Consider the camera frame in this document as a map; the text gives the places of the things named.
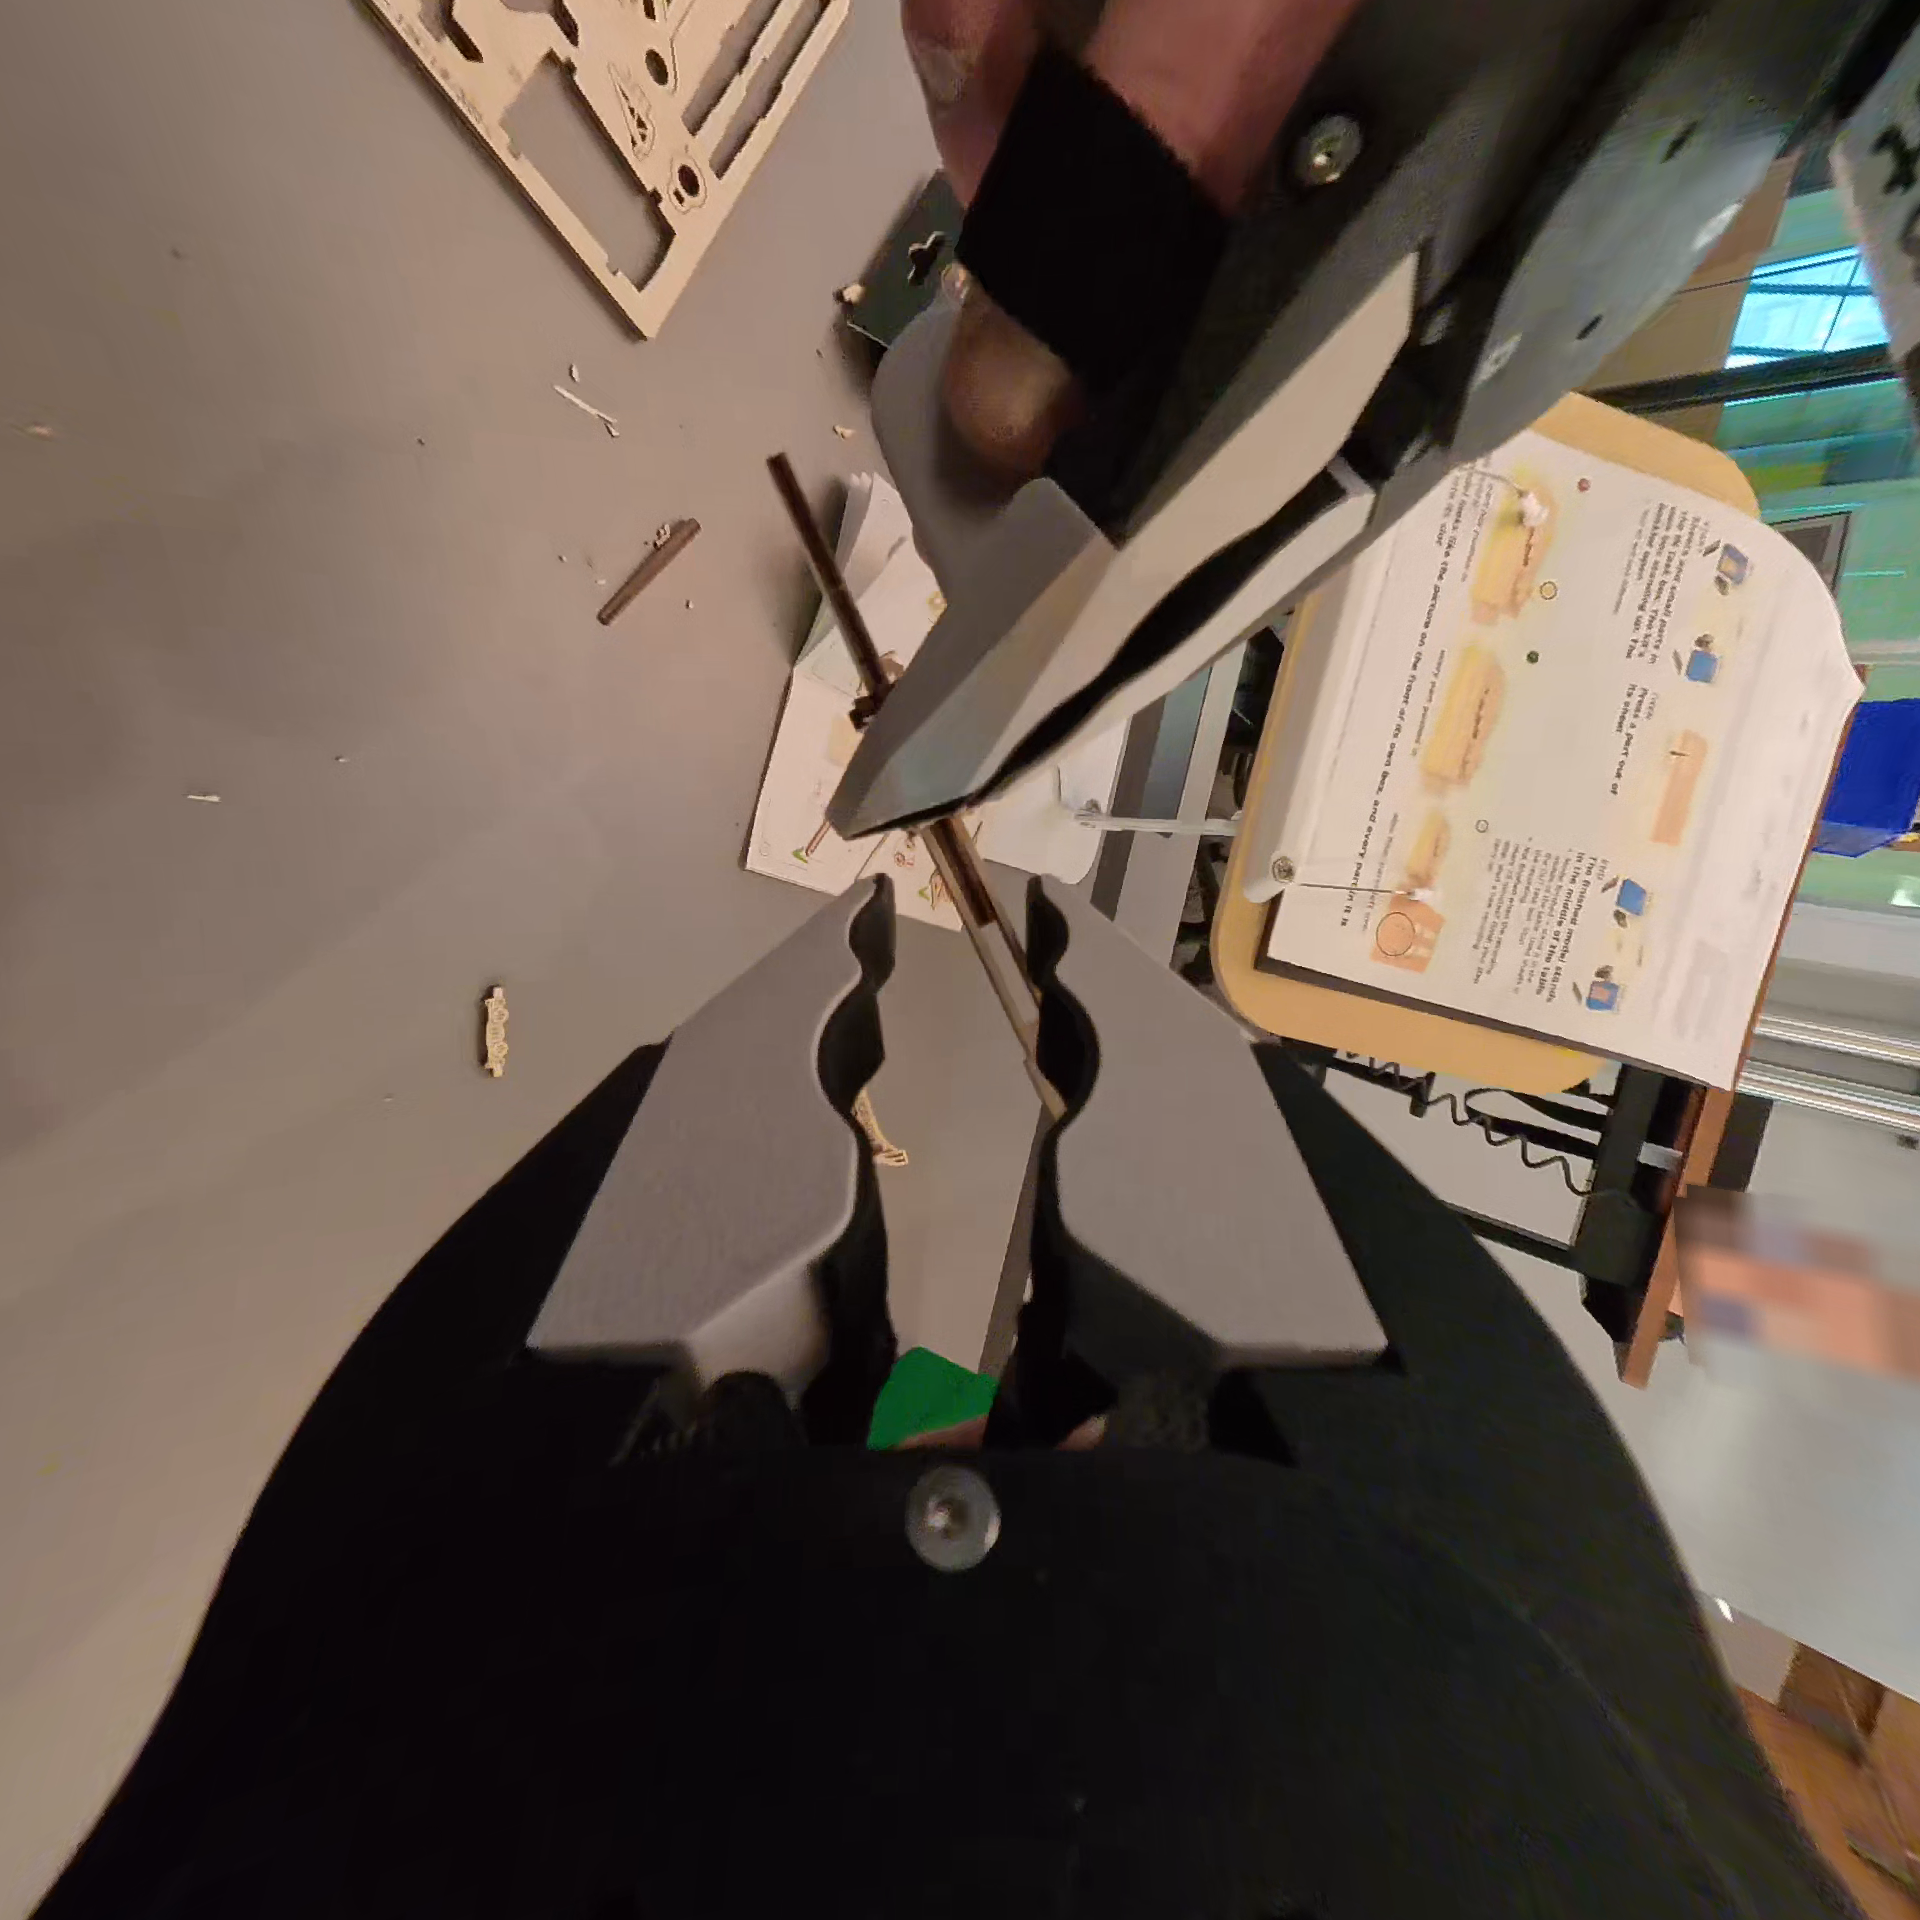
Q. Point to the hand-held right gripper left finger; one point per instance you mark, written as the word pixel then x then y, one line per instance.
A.
pixel 705 1184

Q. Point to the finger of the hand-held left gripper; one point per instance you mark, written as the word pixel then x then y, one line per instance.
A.
pixel 1050 661
pixel 1291 540

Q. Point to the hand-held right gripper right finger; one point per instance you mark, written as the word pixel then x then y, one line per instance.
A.
pixel 1215 1200

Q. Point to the long wooden shaft with collars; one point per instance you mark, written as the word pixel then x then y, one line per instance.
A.
pixel 833 592

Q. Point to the person's left hand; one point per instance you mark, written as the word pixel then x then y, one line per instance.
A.
pixel 1171 76

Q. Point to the small wooden plate with holes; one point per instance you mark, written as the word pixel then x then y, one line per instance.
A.
pixel 883 1132

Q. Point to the wooden clipboard board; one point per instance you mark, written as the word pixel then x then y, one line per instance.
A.
pixel 1244 991

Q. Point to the small toothed wooden strip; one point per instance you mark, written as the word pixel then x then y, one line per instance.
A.
pixel 494 1032

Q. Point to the instruction booklet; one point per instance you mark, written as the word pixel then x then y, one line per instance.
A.
pixel 811 796

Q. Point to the short wooden rod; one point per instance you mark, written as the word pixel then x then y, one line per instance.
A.
pixel 650 572

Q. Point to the printed instruction sheet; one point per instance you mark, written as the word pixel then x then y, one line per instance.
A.
pixel 1652 751

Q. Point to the black kit box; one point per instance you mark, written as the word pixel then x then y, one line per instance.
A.
pixel 909 254

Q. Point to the blue plastic bin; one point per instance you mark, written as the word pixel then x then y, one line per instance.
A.
pixel 1875 780

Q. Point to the laser-cut wooden part sheet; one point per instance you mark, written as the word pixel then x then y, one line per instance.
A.
pixel 601 136

